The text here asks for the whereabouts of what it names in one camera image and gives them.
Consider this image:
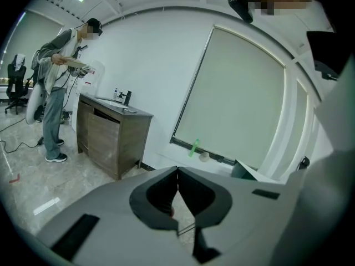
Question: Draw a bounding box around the grey white-edged board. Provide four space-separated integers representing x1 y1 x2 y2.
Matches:
230 159 280 182

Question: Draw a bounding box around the black head-worn camera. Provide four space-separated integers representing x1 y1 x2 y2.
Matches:
226 0 255 24

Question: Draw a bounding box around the black clamp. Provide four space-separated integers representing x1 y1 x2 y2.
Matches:
297 156 311 171

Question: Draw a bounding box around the black floor cable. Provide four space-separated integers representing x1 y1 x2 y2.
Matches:
0 137 41 154

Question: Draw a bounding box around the white oval board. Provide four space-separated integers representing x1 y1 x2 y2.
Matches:
26 83 48 126

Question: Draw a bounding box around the clear plastic holder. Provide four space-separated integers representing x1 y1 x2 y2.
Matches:
82 60 107 88

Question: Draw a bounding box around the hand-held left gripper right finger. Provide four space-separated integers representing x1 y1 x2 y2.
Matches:
178 166 232 264

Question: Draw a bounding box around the black office chair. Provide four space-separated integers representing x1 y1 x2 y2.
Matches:
4 63 31 115

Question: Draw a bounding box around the large beige window blind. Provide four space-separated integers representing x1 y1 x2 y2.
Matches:
172 25 287 171

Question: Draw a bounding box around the white cloth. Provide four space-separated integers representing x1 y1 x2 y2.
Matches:
13 53 27 71

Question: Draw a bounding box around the wooden sink cabinet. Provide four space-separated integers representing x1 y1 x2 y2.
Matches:
76 93 155 181

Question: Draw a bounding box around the white sink basin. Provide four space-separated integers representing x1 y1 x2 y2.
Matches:
95 95 131 110

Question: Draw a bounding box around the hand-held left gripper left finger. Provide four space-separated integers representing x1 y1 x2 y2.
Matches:
129 166 179 231

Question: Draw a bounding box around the beige flat tray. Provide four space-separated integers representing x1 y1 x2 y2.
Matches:
63 56 88 70

